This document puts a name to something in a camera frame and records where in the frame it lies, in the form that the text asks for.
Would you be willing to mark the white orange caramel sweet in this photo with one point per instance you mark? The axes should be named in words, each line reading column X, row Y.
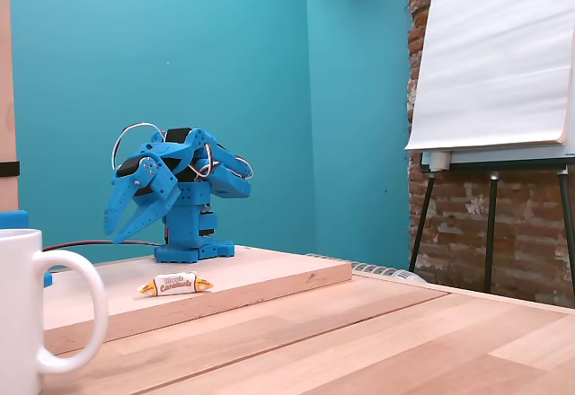
column 175, row 283

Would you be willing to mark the white ceramic mug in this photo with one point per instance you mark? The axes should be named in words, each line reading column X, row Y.
column 18, row 301

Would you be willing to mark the light wooden board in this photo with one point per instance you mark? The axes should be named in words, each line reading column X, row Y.
column 269, row 269

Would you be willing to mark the white radiator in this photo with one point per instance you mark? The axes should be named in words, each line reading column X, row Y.
column 404, row 274

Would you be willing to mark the flipchart easel stand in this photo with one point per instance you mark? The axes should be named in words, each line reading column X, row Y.
column 503, row 159

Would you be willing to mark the white flipchart paper pad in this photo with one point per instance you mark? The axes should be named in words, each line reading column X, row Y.
column 494, row 54

